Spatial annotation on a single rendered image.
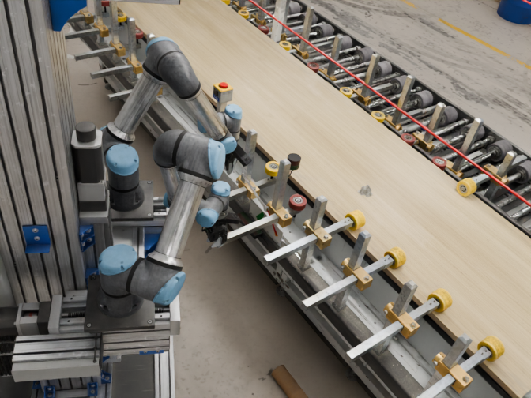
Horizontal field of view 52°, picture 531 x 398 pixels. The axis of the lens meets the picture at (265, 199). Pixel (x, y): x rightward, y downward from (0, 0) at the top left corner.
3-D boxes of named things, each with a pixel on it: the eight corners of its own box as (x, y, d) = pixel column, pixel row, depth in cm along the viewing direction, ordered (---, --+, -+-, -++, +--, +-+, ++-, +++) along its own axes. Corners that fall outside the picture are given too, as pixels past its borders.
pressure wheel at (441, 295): (442, 297, 207) (426, 290, 214) (445, 315, 210) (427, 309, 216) (452, 290, 210) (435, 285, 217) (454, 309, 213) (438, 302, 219)
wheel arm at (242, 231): (222, 247, 234) (223, 240, 231) (218, 242, 236) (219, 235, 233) (300, 213, 256) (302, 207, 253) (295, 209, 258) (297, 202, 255)
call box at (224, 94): (220, 105, 256) (220, 91, 251) (212, 98, 260) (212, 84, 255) (231, 102, 259) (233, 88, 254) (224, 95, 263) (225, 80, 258)
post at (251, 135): (241, 209, 277) (251, 133, 244) (237, 204, 278) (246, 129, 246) (246, 207, 278) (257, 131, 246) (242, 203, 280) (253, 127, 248)
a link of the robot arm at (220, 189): (207, 189, 207) (215, 176, 213) (205, 209, 214) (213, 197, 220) (226, 196, 206) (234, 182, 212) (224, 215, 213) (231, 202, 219)
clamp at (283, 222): (282, 228, 248) (284, 220, 244) (265, 209, 255) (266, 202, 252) (291, 223, 250) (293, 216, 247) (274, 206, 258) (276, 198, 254)
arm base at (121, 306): (96, 319, 176) (93, 301, 169) (99, 282, 186) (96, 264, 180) (143, 317, 179) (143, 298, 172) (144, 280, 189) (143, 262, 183)
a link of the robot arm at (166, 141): (137, 141, 167) (161, 214, 210) (170, 152, 165) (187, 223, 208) (153, 113, 172) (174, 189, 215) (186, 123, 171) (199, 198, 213)
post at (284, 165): (269, 240, 262) (284, 163, 230) (265, 235, 264) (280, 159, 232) (275, 237, 264) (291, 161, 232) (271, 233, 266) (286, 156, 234)
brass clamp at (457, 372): (457, 394, 186) (463, 387, 183) (428, 364, 193) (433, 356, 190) (468, 385, 189) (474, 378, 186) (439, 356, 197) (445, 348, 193)
